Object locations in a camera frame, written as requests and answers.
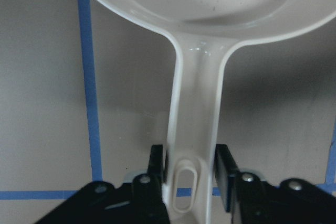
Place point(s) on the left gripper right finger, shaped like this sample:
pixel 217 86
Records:
pixel 250 199

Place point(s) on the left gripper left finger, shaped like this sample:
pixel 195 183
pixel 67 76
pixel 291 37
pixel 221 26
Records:
pixel 137 201

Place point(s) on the beige plastic dustpan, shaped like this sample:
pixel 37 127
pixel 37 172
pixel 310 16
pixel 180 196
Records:
pixel 205 33

